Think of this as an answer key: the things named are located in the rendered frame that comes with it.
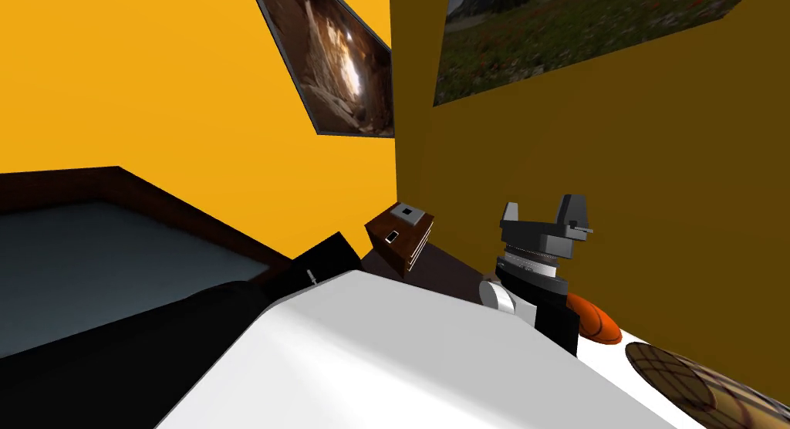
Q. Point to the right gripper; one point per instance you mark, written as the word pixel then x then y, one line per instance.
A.
pixel 538 244

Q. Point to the dark wood bed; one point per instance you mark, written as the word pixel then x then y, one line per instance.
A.
pixel 111 262

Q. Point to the mountain meadow wall picture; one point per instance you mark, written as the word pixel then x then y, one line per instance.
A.
pixel 555 34

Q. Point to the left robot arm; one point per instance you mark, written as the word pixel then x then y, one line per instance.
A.
pixel 123 361

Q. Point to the brown wooden nightstand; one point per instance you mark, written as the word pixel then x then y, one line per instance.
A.
pixel 401 250

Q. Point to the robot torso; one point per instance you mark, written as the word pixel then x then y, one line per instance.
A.
pixel 395 367

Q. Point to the cave wall picture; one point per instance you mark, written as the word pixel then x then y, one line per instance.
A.
pixel 339 65

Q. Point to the brown plaid round basket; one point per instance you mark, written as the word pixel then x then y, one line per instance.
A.
pixel 685 379

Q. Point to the orange basketball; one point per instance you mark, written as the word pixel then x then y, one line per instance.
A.
pixel 592 324

